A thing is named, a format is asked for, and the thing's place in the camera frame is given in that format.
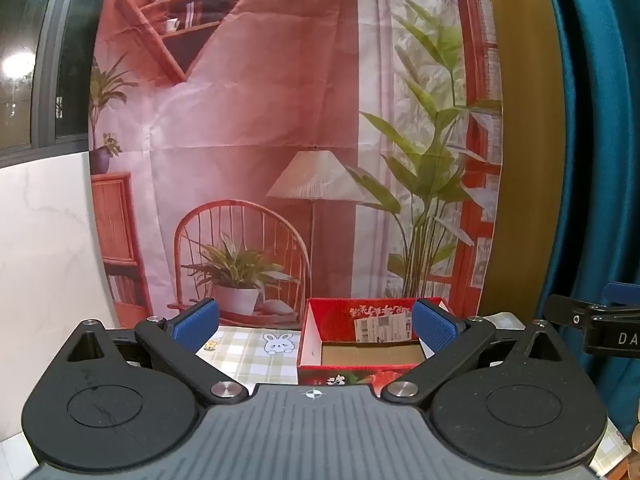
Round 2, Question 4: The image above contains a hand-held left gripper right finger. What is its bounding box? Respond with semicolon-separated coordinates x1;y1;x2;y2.
381;298;568;407

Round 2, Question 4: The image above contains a dark framed window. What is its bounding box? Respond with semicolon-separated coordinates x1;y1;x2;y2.
0;0;108;166

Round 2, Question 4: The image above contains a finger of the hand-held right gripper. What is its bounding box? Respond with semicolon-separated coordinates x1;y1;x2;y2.
589;282;640;317
543;294;601;333

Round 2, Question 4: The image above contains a teal curtain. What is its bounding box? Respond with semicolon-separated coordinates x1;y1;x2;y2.
537;0;640;441

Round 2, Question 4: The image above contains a red strawberry print cardboard box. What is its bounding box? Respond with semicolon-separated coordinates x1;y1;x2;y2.
297;297;453;388

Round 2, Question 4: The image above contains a green checked bunny tablecloth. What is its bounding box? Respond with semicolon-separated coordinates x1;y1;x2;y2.
195;312;640;478

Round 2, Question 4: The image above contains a printed room scene wall tapestry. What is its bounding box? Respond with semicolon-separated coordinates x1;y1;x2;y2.
87;0;503;326

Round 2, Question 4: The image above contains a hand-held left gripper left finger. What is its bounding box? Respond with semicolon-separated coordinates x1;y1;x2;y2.
65;297;249;407

